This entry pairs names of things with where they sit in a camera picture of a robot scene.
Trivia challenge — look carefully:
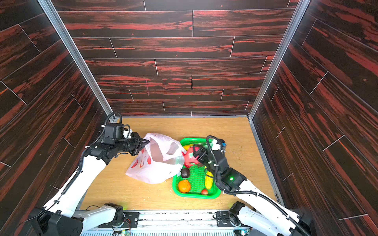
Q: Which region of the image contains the aluminium corner post left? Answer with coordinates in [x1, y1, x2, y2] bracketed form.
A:
[37, 0, 113, 115]

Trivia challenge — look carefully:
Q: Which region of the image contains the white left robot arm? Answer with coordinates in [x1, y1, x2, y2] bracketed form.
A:
[30, 132, 149, 236]

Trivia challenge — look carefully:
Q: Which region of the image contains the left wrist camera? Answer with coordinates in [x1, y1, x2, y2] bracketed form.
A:
[102, 123, 132, 139]

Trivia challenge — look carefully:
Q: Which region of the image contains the aluminium corner post right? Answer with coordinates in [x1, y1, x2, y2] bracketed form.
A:
[249, 0, 311, 125]

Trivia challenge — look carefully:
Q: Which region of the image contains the aluminium corner post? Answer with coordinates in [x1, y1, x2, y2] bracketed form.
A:
[37, 0, 113, 115]
[249, 0, 311, 125]

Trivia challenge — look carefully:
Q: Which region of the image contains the yellow banana bunch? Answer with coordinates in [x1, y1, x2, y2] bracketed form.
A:
[183, 144, 193, 150]

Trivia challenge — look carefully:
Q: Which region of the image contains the dark purple fruit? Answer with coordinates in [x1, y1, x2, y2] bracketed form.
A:
[180, 168, 190, 179]

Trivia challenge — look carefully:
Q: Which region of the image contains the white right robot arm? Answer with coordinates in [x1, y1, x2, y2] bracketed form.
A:
[194, 145, 315, 236]

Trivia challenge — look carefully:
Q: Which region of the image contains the green plastic basket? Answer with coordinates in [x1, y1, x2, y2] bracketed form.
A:
[172, 138, 221, 200]

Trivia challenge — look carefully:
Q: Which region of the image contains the pink dragon fruit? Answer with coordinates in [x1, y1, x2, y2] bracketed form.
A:
[183, 146, 203, 168]

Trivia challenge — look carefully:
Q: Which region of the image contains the orange fake fruit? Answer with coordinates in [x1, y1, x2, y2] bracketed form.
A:
[178, 180, 191, 193]

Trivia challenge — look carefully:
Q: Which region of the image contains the small yellow banana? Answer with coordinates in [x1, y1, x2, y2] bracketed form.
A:
[205, 169, 214, 190]

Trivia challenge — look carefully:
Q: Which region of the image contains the pink printed plastic bag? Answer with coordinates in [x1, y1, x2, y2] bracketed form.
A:
[126, 133, 186, 184]

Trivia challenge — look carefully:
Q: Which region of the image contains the metal base rail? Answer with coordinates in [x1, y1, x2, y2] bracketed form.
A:
[73, 210, 299, 236]

